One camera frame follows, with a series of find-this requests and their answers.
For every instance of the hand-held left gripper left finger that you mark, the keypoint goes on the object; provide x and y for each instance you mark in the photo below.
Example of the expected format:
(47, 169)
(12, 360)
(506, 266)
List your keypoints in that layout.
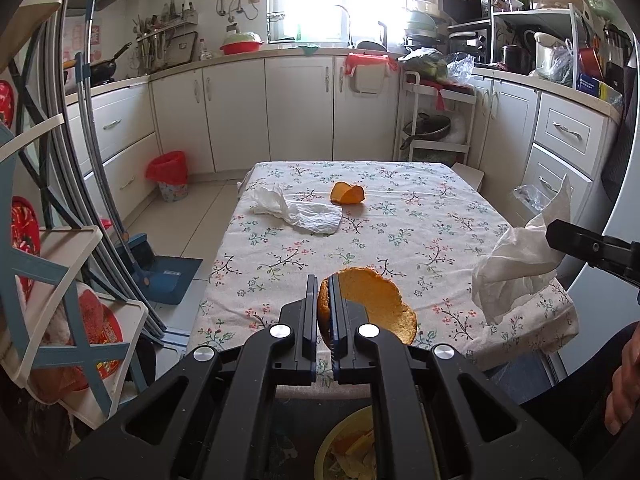
(310, 310)

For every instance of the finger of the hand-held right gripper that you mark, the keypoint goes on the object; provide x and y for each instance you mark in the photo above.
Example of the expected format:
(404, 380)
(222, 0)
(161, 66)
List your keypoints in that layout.
(580, 245)

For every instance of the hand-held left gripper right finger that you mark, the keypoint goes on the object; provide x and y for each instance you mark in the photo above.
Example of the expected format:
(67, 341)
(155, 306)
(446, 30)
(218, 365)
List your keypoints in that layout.
(339, 320)

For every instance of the large orange peel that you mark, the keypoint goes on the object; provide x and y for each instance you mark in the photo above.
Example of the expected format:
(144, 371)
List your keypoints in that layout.
(370, 300)

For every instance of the white tissue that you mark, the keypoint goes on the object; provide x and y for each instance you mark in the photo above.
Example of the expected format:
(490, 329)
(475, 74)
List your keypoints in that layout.
(515, 260)

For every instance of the yellow plastic bin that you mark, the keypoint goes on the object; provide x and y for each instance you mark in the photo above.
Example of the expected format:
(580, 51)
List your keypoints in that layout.
(330, 440)

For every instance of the person's right hand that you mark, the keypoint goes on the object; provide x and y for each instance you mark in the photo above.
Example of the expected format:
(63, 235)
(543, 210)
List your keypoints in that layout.
(625, 390)

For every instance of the clear plastic bag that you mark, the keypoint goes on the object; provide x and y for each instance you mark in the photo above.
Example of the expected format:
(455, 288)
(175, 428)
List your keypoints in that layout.
(532, 196)

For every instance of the white thin plastic bag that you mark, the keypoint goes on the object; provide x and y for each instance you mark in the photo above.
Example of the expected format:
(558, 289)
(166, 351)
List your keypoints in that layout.
(310, 217)

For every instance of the floral tablecloth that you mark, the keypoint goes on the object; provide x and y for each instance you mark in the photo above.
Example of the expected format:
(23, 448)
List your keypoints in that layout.
(400, 240)

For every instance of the small orange peel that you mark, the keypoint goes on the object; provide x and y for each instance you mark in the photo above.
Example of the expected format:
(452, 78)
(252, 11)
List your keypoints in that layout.
(345, 194)

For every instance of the white low stool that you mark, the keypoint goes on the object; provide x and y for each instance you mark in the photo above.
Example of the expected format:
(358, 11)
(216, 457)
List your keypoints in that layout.
(470, 175)

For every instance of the person's dark clothing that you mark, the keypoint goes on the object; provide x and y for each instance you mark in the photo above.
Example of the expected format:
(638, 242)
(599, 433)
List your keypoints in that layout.
(565, 395)

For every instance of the blue box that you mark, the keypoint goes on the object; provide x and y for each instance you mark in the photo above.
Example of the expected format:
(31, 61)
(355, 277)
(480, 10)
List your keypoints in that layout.
(595, 87)

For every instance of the white storage cart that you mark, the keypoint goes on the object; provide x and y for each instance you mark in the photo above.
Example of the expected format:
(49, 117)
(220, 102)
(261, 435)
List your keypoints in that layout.
(467, 115)

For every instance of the red pot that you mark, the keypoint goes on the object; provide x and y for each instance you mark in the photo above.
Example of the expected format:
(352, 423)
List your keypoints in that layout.
(590, 62)

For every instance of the dark lidded wok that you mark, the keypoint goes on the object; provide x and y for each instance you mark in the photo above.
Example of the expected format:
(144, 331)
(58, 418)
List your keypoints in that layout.
(430, 127)

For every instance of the white kettle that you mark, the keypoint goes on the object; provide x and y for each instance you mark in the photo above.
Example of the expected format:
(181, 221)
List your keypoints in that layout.
(547, 52)

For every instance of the black pot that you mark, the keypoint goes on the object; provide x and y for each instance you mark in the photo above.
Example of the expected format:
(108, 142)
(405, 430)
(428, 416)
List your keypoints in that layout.
(515, 59)

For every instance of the red lined waste bin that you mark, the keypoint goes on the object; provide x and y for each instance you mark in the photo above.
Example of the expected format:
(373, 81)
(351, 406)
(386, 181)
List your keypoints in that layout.
(167, 170)

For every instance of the white kitchen cabinets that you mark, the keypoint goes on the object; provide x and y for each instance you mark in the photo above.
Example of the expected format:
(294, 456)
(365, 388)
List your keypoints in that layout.
(300, 110)

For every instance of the red cloth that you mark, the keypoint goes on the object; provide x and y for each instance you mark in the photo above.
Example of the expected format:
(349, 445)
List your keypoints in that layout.
(440, 95)

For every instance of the red printed cushion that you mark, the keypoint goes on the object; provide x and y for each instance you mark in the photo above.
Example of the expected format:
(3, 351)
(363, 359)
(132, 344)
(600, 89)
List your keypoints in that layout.
(22, 225)
(97, 330)

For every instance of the black toaster oven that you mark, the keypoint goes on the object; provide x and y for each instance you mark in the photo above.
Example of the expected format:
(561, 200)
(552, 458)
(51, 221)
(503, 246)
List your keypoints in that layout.
(470, 42)

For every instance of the white countertop shelf rack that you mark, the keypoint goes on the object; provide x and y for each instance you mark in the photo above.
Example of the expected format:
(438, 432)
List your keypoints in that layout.
(535, 15)

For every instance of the bag of green vegetables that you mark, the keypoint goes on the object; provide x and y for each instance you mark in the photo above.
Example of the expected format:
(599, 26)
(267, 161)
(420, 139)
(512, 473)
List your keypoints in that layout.
(425, 62)

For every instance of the white hanging bin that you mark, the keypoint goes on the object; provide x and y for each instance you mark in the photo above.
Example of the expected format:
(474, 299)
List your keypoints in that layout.
(367, 77)

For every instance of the white blue folding chair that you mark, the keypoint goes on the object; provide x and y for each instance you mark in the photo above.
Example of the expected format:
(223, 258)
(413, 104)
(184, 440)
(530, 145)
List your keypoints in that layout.
(65, 280)
(30, 15)

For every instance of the red basin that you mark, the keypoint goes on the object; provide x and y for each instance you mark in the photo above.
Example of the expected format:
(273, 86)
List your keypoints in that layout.
(241, 46)

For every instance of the stack of pots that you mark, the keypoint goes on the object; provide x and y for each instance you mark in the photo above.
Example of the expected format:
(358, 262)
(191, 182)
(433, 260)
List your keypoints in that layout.
(420, 22)

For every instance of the metal faucet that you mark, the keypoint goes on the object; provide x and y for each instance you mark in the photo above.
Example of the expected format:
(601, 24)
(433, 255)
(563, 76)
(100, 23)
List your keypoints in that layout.
(348, 25)

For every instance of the utensil rack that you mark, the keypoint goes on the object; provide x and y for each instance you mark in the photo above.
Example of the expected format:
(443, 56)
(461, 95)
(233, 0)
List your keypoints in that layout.
(150, 45)

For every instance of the black wok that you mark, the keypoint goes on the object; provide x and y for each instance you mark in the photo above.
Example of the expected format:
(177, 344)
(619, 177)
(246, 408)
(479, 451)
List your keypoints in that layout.
(102, 69)

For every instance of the blue dustpan with broom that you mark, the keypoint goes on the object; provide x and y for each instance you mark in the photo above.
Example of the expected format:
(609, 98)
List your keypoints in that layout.
(90, 35)

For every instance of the grey metal folding frame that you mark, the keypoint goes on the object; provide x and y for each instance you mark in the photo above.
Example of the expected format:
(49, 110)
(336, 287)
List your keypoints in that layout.
(60, 110)

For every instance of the pink wall sticker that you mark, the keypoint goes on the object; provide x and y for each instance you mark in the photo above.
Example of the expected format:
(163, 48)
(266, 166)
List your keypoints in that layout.
(72, 40)

